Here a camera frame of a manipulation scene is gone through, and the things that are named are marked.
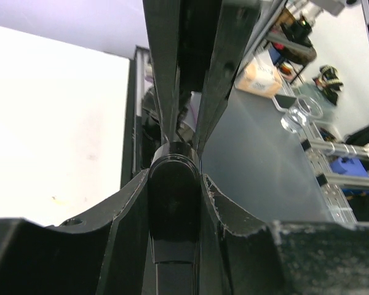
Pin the cardboard box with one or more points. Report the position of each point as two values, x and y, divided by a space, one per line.
260 77

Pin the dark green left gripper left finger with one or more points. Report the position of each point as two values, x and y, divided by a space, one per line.
100 251

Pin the black stapler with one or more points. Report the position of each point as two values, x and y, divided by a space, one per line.
174 218

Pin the blue plastic part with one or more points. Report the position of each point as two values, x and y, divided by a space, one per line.
349 167

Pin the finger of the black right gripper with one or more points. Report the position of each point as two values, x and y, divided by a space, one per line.
162 24
235 25

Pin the clear plastic cup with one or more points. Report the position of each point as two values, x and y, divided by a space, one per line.
303 111

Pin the aluminium frame rail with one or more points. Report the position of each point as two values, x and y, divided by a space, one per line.
346 197

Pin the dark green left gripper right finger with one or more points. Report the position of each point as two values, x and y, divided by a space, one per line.
240 254

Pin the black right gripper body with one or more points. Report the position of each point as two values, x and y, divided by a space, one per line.
198 23

